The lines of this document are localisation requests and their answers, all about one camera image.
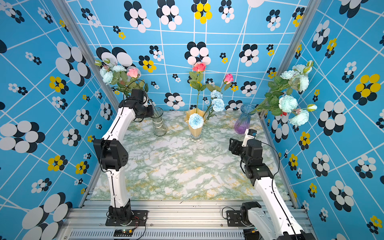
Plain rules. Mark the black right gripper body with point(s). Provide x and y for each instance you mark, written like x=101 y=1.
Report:
x=238 y=150

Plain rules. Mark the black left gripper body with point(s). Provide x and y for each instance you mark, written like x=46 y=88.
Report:
x=146 y=112

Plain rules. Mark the clear ribbed glass vase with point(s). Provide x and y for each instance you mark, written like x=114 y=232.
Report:
x=159 y=126

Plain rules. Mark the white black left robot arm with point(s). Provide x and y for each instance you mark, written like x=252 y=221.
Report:
x=112 y=155

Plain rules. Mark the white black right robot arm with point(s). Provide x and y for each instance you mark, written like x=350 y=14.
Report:
x=280 y=224

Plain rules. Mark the purple tinted glass vase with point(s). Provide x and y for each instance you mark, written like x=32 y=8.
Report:
x=244 y=120

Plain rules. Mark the yellow beige vase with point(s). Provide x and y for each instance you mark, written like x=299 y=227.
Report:
x=195 y=123

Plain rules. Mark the blue carnation stem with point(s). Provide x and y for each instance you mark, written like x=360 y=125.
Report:
x=196 y=121

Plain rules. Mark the red rose stem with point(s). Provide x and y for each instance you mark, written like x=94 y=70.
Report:
x=197 y=75

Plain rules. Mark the small pink rose stem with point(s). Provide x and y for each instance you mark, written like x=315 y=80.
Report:
x=223 y=87

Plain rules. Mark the light blue peony bouquet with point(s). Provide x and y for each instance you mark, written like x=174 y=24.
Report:
x=279 y=101

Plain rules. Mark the green circuit board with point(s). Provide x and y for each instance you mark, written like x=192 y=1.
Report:
x=123 y=233

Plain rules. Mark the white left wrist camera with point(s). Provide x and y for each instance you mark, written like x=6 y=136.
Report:
x=145 y=100

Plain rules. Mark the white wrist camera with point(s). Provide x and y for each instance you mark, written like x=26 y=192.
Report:
x=145 y=100
x=249 y=134

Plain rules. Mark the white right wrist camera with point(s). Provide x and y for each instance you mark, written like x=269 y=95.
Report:
x=249 y=134

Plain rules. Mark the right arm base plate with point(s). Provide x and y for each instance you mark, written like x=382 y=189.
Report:
x=234 y=219

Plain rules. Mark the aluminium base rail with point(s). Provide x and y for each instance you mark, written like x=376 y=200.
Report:
x=167 y=220

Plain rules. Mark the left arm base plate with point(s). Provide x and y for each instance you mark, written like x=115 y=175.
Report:
x=122 y=218

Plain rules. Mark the aluminium frame post left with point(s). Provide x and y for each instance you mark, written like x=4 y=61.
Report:
x=79 y=37

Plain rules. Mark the aluminium frame post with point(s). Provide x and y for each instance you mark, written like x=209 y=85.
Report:
x=299 y=34
x=79 y=37

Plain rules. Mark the aluminium frame post right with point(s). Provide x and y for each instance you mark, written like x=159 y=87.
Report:
x=299 y=34

